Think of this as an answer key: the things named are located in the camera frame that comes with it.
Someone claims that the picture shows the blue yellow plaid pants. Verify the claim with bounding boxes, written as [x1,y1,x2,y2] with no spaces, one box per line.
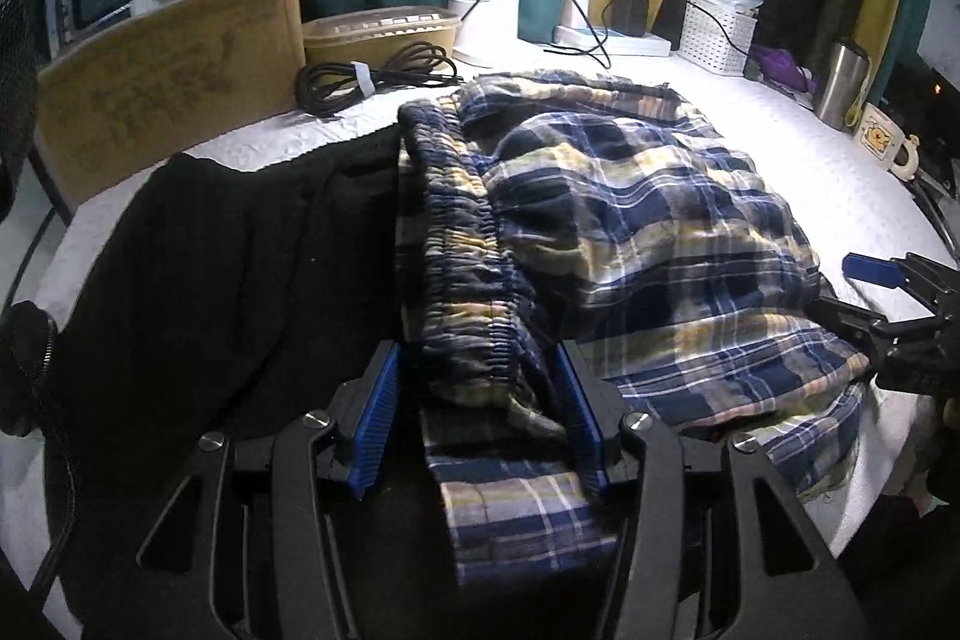
[397,71,867,591]

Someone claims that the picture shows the black folded garment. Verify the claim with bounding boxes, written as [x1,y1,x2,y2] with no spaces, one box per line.
[28,127,452,638]

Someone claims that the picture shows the white bear cartoon mug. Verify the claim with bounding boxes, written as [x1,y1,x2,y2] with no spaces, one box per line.
[854,103,919,182]

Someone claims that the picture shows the black computer monitor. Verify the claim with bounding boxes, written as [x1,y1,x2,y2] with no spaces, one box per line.
[882,52,958,152]

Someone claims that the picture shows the stainless steel tumbler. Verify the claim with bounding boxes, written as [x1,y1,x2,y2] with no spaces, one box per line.
[814,37,871,130]

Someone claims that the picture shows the purple cloth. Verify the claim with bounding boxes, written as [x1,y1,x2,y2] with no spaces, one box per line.
[748,44,817,94]

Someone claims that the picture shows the tan lidded food container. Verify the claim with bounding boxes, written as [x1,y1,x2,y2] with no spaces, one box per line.
[301,5,460,67]

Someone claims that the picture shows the brown cardboard box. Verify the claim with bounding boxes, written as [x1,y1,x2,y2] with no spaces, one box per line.
[36,0,306,208]

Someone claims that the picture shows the white perforated plastic basket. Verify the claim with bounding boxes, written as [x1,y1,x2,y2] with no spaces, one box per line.
[677,0,758,76]

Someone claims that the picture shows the teal curtain right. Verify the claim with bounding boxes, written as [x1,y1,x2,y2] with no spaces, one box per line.
[869,0,931,104]

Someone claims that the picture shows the white power strip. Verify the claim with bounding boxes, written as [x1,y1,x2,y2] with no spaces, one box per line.
[553,25,672,57]

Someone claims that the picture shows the white charger plug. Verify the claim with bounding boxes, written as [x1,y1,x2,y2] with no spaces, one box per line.
[558,0,590,29]

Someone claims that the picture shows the black power adapter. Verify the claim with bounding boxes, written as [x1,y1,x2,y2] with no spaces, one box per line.
[610,0,649,37]

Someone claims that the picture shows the coiled black cable bundle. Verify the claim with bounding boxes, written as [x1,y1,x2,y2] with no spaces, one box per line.
[294,40,464,121]

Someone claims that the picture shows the black lamp power cable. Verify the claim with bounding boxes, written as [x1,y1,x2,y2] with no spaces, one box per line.
[457,0,752,72]

